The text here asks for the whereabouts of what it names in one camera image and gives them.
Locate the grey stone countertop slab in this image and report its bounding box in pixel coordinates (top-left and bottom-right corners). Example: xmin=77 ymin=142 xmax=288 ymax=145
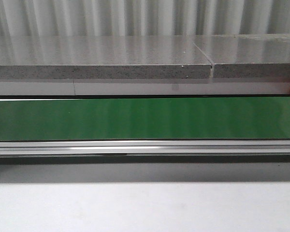
xmin=0 ymin=34 xmax=290 ymax=82

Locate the white pleated curtain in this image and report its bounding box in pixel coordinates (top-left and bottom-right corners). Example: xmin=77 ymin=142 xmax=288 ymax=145
xmin=0 ymin=0 xmax=290 ymax=37

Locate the green conveyor belt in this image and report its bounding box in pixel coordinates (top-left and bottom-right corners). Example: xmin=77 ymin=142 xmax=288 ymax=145
xmin=0 ymin=97 xmax=290 ymax=141

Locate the aluminium conveyor frame rail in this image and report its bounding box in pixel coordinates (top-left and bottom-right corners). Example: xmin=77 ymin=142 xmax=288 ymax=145
xmin=0 ymin=139 xmax=290 ymax=164

